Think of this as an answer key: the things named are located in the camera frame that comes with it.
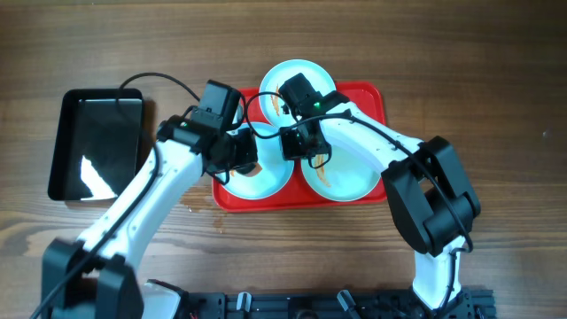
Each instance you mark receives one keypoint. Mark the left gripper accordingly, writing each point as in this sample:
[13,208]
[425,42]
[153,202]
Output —
[247,155]

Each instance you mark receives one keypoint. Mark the white plate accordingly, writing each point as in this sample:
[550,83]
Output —
[343,178]
[274,174]
[272,106]

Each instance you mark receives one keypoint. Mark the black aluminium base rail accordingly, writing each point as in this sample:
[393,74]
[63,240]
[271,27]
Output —
[468,304]

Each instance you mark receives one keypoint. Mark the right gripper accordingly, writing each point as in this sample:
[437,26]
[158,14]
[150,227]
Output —
[293,145]

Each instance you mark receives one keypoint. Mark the black rectangular water tub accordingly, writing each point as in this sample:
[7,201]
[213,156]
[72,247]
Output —
[96,149]

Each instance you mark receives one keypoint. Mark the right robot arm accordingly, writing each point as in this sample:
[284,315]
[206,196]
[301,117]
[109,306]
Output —
[431,199]

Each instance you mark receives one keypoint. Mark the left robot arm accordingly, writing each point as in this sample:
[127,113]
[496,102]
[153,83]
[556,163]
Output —
[95,275]

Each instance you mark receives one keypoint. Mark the red plastic tray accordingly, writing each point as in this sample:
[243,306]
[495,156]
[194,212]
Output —
[297,193]

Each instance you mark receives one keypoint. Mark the green and yellow sponge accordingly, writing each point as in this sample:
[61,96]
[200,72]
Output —
[248,170]

